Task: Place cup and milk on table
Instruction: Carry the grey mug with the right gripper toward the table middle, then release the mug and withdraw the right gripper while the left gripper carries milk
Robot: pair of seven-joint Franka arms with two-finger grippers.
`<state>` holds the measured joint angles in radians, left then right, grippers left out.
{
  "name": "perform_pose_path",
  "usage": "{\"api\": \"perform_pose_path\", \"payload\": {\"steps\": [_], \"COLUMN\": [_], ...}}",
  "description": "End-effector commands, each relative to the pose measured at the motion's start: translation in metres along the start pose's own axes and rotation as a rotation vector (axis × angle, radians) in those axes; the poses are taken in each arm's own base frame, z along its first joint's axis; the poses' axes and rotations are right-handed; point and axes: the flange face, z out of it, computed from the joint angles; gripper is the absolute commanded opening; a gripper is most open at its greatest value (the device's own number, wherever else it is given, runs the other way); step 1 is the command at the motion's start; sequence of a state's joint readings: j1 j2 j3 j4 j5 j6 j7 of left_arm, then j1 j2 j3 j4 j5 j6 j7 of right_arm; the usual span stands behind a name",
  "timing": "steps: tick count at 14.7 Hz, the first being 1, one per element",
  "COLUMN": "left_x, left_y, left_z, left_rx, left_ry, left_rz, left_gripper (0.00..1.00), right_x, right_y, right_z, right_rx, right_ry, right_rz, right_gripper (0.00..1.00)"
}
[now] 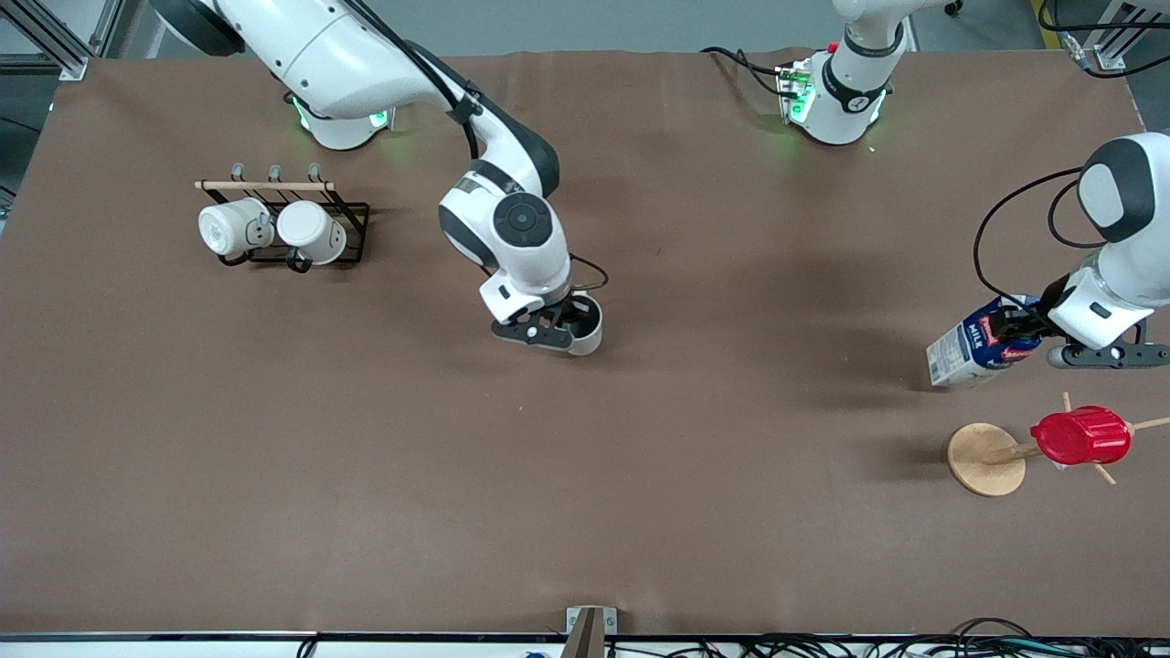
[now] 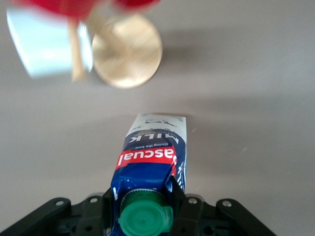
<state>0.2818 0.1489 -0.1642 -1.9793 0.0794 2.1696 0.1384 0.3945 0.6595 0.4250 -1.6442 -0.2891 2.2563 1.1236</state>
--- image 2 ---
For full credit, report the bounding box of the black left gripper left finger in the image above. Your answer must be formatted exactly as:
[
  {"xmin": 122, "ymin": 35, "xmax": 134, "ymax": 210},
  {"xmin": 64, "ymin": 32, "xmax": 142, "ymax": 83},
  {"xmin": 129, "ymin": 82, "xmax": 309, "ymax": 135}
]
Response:
[{"xmin": 0, "ymin": 188, "xmax": 114, "ymax": 236}]

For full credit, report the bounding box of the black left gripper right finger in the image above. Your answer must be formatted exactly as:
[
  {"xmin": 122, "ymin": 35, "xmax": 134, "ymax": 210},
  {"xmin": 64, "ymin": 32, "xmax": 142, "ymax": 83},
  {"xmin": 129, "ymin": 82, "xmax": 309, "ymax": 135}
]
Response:
[{"xmin": 169, "ymin": 177, "xmax": 278, "ymax": 236}]

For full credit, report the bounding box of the red plastic cup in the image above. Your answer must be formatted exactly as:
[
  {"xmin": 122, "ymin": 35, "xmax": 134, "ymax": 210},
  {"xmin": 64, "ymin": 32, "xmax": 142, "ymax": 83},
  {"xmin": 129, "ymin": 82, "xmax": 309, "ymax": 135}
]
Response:
[{"xmin": 7, "ymin": 0, "xmax": 160, "ymax": 19}]

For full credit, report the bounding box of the blue white milk carton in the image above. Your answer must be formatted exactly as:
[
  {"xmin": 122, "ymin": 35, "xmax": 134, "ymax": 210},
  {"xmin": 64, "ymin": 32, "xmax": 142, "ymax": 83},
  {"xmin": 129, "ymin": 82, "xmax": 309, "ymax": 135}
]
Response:
[{"xmin": 110, "ymin": 113, "xmax": 188, "ymax": 236}]

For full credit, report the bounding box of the wooden cup tree stand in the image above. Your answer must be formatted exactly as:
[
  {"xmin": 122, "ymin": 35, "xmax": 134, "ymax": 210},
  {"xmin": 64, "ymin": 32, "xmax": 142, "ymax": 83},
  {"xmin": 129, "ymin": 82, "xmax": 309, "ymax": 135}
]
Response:
[{"xmin": 67, "ymin": 0, "xmax": 163, "ymax": 89}]

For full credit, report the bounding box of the white cup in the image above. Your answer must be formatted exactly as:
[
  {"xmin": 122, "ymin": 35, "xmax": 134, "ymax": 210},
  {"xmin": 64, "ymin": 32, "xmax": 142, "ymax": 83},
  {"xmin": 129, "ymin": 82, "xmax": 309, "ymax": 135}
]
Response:
[{"xmin": 6, "ymin": 6, "xmax": 94, "ymax": 79}]

